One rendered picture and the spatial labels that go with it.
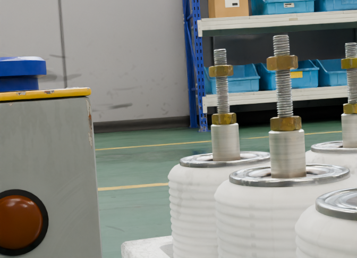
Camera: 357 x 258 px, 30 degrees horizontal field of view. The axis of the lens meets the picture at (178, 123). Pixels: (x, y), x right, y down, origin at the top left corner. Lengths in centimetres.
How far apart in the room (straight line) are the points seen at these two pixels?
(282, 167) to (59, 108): 18
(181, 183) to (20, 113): 25
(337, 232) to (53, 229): 12
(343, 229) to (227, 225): 13
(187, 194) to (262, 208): 13
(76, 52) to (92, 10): 35
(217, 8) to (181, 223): 432
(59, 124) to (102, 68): 512
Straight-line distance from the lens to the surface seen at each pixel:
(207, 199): 49
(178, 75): 543
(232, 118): 53
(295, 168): 42
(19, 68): 29
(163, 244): 58
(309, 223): 31
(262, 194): 39
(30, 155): 28
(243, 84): 479
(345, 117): 58
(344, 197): 33
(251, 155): 55
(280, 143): 42
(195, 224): 50
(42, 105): 28
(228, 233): 41
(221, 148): 52
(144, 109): 540
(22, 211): 28
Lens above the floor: 31
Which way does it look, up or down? 3 degrees down
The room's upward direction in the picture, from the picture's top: 4 degrees counter-clockwise
